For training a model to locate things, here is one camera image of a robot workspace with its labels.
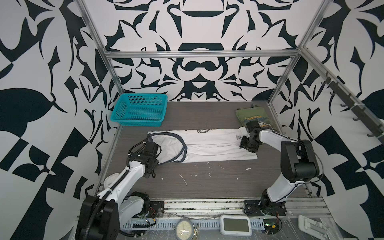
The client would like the white digital timer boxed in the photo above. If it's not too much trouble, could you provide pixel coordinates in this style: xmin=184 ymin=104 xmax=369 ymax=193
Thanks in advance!
xmin=220 ymin=215 xmax=252 ymax=237

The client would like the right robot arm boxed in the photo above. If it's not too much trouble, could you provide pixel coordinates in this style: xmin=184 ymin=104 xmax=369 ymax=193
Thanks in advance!
xmin=240 ymin=121 xmax=320 ymax=215

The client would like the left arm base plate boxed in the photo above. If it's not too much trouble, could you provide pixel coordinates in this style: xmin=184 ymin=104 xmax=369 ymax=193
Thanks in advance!
xmin=143 ymin=201 xmax=165 ymax=218

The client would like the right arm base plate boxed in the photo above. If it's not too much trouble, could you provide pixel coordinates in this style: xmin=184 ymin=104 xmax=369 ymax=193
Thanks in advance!
xmin=244 ymin=200 xmax=287 ymax=217

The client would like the white grey tank top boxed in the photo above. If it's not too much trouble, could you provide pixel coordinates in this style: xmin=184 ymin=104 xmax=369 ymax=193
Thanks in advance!
xmin=148 ymin=127 xmax=258 ymax=164

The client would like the teal plastic basket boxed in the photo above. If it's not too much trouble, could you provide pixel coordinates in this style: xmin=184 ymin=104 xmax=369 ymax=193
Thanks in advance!
xmin=111 ymin=93 xmax=168 ymax=127

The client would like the black wall hook rack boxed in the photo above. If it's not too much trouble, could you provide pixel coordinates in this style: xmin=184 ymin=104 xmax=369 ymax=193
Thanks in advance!
xmin=322 ymin=71 xmax=384 ymax=145

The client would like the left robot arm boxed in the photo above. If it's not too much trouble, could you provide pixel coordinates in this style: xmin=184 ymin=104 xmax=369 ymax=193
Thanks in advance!
xmin=75 ymin=141 xmax=161 ymax=240

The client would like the round analog clock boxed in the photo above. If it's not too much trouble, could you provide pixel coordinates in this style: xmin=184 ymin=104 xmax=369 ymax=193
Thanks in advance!
xmin=175 ymin=219 xmax=195 ymax=240

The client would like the green tank top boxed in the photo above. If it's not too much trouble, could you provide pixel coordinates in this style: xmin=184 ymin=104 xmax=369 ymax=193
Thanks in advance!
xmin=235 ymin=106 xmax=277 ymax=130

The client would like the white plastic bracket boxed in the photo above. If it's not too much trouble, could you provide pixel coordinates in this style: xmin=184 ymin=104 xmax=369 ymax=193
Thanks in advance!
xmin=298 ymin=215 xmax=329 ymax=240

